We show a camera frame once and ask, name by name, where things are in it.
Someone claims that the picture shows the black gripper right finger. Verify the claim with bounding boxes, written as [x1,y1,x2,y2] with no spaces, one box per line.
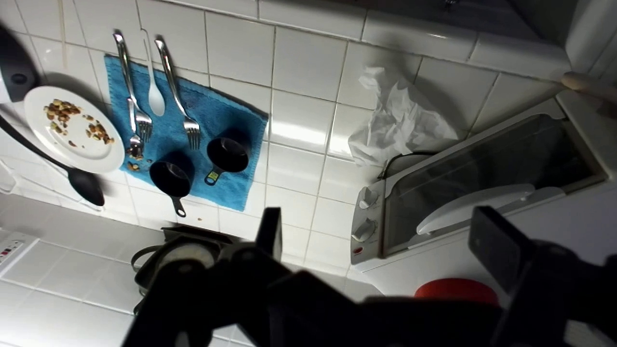
[467,203,617,347]

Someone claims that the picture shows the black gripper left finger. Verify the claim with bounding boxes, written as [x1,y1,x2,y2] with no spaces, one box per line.
[120,205,363,347]

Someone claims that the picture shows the red lidded container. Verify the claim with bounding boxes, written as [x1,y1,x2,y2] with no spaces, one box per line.
[413,276,504,309]

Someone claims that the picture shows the black measuring cup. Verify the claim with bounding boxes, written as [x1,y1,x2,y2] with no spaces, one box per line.
[149,149,197,220]
[203,133,253,189]

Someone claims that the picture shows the white toaster oven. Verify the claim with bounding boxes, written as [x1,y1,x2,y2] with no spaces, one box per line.
[350,95,617,307]

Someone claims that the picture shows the black serving spoon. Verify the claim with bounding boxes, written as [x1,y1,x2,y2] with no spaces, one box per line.
[0,114,109,210]

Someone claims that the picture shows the blue cloth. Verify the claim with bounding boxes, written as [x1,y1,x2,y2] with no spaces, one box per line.
[103,52,273,214]

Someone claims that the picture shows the white plastic spoon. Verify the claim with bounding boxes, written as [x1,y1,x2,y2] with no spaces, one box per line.
[141,37,168,120]

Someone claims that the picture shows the white plate with crumbs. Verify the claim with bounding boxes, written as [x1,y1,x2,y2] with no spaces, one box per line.
[22,83,128,176]

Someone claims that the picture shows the crumpled white paper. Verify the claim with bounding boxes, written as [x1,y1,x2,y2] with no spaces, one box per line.
[346,66,463,170]

